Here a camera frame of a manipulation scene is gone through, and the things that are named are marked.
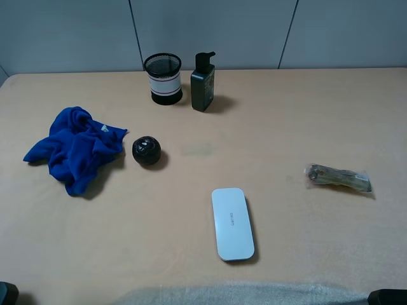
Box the black base part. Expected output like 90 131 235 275
368 289 407 305
0 281 19 305

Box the black right base part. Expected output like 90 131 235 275
368 289 407 305

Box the black left base part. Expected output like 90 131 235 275
0 281 19 305

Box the blue cloth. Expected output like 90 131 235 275
24 106 127 196

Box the black round ball object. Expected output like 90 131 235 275
132 136 162 166

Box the grey robot torso cover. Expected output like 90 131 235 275
114 283 368 304

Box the clear plastic snack packet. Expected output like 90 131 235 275
303 163 373 194

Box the white rectangular case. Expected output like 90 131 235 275
211 187 255 262

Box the dark pump dispenser bottle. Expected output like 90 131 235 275
190 51 216 112

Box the black mesh pen holder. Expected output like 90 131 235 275
143 53 183 105

